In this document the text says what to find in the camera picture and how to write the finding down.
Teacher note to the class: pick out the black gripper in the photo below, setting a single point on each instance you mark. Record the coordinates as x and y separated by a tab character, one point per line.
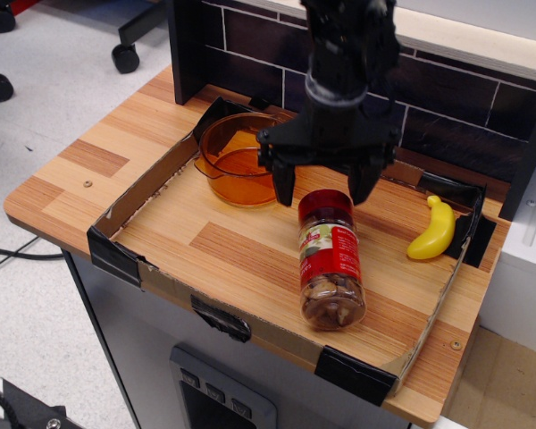
339	138

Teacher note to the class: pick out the red-lidded basil spice bottle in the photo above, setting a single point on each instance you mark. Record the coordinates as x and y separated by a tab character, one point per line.
332	296

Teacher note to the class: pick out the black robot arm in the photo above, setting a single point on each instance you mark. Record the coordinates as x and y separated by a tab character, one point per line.
354	48

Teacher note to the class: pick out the cardboard fence with black tape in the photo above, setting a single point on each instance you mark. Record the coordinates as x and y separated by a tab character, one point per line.
172	265

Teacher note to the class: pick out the amber glass pot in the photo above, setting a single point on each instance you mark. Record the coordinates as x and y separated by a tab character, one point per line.
228	158

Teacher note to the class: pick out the yellow toy banana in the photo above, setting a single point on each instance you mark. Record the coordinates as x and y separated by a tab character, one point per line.
438	235

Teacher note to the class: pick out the dark tiled backsplash panel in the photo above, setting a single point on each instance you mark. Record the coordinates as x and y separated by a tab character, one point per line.
457	119

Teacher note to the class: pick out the black chair base with casters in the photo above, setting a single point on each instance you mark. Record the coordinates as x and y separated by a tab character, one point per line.
124	55

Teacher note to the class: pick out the white side cabinet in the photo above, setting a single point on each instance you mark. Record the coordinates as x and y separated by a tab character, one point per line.
509	307

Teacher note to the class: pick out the grey control panel with buttons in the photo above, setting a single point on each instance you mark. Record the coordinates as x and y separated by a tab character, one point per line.
211	399

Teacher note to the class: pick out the black equipment at bottom left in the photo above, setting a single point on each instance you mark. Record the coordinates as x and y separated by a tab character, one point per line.
19	409

